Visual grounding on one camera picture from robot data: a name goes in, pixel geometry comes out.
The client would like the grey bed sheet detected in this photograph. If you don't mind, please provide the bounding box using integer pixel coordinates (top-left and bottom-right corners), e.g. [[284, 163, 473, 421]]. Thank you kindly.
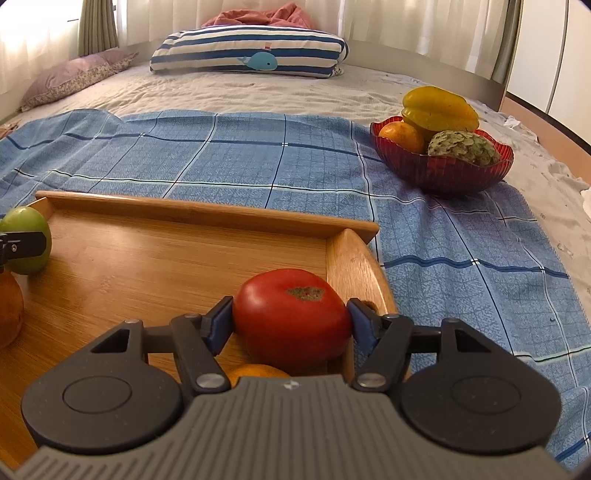
[[0, 64, 591, 241]]

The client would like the green custard apple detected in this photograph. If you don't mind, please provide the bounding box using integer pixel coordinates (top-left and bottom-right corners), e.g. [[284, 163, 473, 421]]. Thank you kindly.
[[427, 130, 502, 166]]

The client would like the red tomato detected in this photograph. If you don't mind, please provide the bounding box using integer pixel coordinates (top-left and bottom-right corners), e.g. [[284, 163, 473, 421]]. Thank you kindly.
[[232, 269, 354, 376]]

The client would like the brown wooden bed rail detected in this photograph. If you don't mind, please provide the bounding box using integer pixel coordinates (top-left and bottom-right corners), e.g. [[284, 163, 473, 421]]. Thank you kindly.
[[499, 90, 591, 158]]

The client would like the blue striped whale pillow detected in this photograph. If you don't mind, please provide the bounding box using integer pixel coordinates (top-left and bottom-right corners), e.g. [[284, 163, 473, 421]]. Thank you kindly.
[[150, 28, 348, 78]]

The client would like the grey-green curtain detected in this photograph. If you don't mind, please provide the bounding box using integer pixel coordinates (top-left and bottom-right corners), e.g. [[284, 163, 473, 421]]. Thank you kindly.
[[492, 0, 522, 84], [76, 0, 121, 57]]

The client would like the red glass bowl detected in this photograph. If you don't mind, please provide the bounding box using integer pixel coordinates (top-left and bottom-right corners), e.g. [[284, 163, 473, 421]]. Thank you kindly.
[[370, 116, 515, 195]]

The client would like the purple floral pillow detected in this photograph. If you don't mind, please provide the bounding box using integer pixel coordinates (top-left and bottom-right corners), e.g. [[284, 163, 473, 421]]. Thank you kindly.
[[19, 50, 139, 112]]

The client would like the small orange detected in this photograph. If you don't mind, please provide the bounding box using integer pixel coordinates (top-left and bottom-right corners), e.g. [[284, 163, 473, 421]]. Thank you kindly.
[[379, 121, 426, 154]]

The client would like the white sheer curtain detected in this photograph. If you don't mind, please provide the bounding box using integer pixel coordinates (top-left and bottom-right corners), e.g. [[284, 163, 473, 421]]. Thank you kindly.
[[117, 0, 509, 70], [0, 0, 81, 79]]

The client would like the grey bed frame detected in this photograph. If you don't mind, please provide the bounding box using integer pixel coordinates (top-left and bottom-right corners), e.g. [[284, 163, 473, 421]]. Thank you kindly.
[[346, 39, 506, 112]]

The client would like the pink blanket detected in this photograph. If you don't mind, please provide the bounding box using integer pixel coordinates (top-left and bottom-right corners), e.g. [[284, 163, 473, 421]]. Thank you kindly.
[[202, 2, 317, 29]]

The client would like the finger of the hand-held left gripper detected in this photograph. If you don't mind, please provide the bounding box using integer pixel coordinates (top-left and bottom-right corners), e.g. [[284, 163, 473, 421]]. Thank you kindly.
[[0, 231, 51, 273]]

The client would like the blue plaid cloth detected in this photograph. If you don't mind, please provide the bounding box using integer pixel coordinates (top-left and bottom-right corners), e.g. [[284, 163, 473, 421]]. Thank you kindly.
[[0, 108, 591, 467]]

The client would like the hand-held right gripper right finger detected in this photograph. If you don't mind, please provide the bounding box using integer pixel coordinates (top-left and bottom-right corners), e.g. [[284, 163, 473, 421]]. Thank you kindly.
[[346, 298, 492, 393]]

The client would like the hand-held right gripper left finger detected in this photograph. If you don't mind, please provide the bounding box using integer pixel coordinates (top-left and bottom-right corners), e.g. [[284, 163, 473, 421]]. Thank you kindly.
[[90, 295, 234, 393]]

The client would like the wooden tray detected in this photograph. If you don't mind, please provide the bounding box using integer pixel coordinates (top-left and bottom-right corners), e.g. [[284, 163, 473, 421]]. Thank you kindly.
[[0, 191, 398, 467]]

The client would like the white wardrobe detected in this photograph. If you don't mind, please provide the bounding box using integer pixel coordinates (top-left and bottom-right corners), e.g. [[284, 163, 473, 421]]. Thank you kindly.
[[505, 0, 591, 153]]

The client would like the yellow starfruit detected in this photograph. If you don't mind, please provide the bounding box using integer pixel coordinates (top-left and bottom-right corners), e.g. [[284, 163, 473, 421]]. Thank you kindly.
[[401, 86, 480, 134]]

